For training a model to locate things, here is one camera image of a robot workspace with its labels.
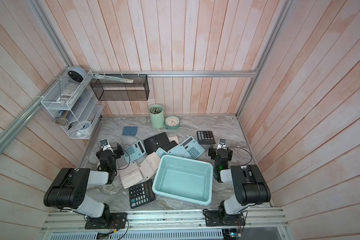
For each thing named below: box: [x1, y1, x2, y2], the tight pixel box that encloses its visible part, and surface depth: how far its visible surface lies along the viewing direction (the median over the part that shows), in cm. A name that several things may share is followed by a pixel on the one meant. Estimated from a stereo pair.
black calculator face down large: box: [143, 132, 170, 155], surface depth 100 cm
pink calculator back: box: [168, 135, 180, 145], surface depth 105 cm
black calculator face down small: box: [162, 140, 178, 152], surface depth 98 cm
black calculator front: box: [128, 179, 156, 209], surface depth 81 cm
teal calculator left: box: [123, 140, 147, 163], surface depth 100 cm
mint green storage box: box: [152, 154, 214, 206], surface depth 82 cm
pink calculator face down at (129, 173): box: [116, 158, 143, 189], surface depth 87 cm
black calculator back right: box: [196, 130, 216, 145], surface depth 106 cm
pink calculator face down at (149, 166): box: [138, 152, 161, 179], surface depth 90 cm
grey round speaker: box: [68, 66, 87, 83], surface depth 83 cm
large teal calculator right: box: [181, 135, 206, 160], surface depth 102 cm
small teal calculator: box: [155, 147, 168, 159], surface depth 95 cm
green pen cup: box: [149, 104, 165, 129], surface depth 105 cm
